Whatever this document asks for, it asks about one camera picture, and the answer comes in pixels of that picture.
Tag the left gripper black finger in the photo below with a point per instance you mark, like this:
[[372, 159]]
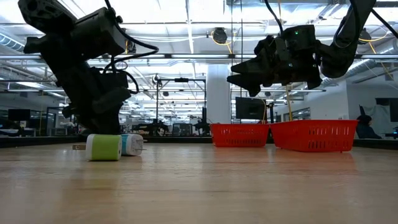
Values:
[[81, 115], [107, 121]]

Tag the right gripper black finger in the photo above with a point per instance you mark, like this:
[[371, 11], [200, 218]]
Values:
[[252, 81], [253, 67]]

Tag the green white wall charger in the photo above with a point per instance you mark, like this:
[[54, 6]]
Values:
[[105, 147]]

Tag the blue white wall charger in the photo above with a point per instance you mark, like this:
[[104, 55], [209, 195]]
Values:
[[133, 144]]

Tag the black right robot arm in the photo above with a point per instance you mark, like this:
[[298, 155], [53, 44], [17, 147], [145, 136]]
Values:
[[342, 53]]

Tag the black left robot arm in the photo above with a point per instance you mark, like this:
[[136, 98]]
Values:
[[46, 15]]

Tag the black background robot arm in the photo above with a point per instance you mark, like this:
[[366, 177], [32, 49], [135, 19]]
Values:
[[202, 124]]

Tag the black monitor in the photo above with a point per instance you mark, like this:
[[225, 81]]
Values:
[[250, 108]]

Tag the white building column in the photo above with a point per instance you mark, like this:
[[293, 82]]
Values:
[[218, 93]]

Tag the black monitor stand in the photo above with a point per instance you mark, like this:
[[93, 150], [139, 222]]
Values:
[[271, 118]]

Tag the black background robot rig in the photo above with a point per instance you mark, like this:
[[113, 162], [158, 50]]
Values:
[[152, 128]]

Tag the red plastic basket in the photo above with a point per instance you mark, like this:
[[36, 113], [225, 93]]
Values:
[[314, 135], [239, 135]]

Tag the dark background monitor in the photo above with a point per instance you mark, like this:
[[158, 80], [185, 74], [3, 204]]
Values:
[[18, 114]]

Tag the seated person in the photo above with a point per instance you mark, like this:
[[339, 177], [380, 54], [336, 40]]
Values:
[[365, 130]]

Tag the white cloth sheet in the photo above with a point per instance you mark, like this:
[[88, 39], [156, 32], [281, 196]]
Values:
[[381, 116]]

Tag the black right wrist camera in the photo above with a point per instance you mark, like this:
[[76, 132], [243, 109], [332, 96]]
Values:
[[298, 37]]

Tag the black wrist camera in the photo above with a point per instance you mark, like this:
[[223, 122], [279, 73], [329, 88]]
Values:
[[99, 31], [298, 37]]

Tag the black background cage frame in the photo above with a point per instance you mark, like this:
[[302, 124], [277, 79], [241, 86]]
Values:
[[47, 121]]

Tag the silver ventilation duct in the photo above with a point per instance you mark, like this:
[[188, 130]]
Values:
[[335, 82]]

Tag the black background rig frame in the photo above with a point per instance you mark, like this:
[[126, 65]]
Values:
[[157, 105]]

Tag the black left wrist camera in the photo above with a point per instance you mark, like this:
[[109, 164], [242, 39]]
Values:
[[99, 31]]

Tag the black wall screen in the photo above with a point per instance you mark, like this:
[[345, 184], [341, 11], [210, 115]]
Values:
[[388, 109]]

